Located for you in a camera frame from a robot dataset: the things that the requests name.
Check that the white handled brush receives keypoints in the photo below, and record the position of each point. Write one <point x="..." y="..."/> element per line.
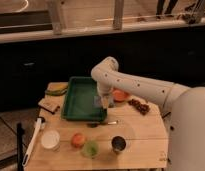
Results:
<point x="38" y="126"/>

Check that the orange bowl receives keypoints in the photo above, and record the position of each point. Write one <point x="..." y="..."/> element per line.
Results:
<point x="119" y="95"/>

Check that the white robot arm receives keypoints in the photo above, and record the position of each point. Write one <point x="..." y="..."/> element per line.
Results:
<point x="186" y="146"/>

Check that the orange fruit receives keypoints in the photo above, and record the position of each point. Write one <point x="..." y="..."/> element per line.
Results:
<point x="78" y="140"/>

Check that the brown wooden block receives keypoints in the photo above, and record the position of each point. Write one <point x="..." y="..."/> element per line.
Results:
<point x="48" y="105"/>

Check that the green plastic tray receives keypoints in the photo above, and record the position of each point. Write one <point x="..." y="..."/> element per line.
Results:
<point x="79" y="101"/>

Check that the yellow sponge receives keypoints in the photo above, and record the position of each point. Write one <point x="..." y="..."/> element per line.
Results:
<point x="105" y="102"/>

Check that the yellow banana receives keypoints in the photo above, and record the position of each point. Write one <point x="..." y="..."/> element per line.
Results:
<point x="56" y="90"/>

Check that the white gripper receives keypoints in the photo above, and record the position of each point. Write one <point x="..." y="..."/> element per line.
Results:
<point x="104" y="90"/>

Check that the green apple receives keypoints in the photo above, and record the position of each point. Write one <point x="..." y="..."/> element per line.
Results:
<point x="90" y="149"/>

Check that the wooden railing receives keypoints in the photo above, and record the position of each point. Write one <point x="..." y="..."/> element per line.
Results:
<point x="26" y="20"/>

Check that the dark metal cup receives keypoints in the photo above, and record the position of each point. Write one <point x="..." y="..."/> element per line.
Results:
<point x="118" y="144"/>

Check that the small knife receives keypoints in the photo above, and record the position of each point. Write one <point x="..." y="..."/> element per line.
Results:
<point x="96" y="124"/>

